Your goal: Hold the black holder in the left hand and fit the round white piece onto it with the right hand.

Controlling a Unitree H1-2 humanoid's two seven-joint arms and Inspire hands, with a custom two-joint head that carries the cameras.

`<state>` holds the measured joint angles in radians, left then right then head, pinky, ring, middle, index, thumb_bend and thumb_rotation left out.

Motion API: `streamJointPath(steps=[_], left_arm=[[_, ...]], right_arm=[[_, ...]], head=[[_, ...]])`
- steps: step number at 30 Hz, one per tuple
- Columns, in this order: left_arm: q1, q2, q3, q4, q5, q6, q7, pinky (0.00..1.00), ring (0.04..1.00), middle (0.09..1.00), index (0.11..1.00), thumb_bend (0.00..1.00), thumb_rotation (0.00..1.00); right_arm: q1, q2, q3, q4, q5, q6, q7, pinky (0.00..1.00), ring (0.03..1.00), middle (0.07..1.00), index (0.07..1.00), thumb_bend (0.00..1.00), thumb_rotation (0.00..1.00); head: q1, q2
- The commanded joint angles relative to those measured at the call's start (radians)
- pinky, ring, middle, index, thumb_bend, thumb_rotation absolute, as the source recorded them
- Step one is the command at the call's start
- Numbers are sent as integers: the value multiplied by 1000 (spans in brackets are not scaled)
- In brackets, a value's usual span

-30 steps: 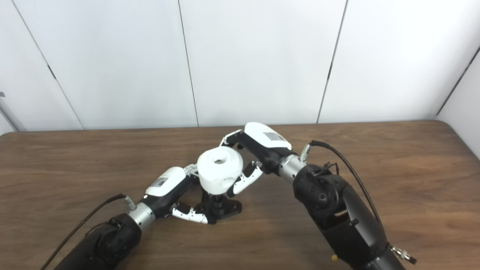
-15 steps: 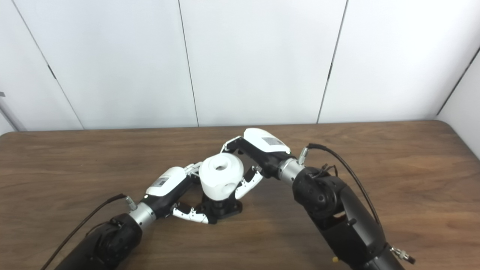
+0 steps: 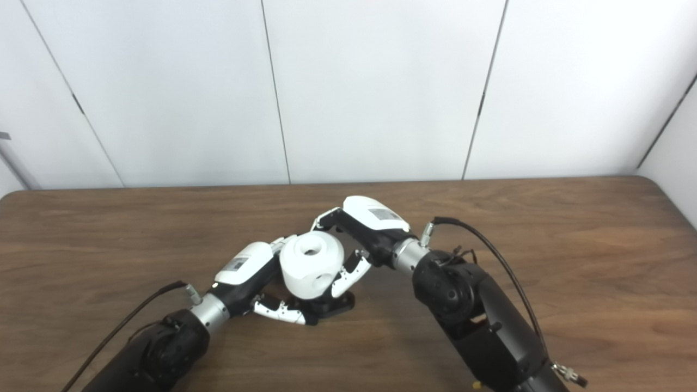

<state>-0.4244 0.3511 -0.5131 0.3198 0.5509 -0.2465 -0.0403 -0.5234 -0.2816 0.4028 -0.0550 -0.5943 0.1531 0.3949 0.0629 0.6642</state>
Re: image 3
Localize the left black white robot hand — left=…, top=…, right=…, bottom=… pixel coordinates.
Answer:
left=210, top=234, right=308, bottom=326

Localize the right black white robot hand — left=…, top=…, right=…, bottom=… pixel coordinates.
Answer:
left=310, top=195, right=414, bottom=299

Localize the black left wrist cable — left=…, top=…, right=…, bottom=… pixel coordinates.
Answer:
left=60, top=280, right=203, bottom=392

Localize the round white plastic piece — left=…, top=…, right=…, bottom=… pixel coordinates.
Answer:
left=279, top=231, right=345, bottom=300

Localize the black flanged holder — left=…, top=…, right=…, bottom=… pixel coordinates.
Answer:
left=297, top=291, right=356, bottom=326

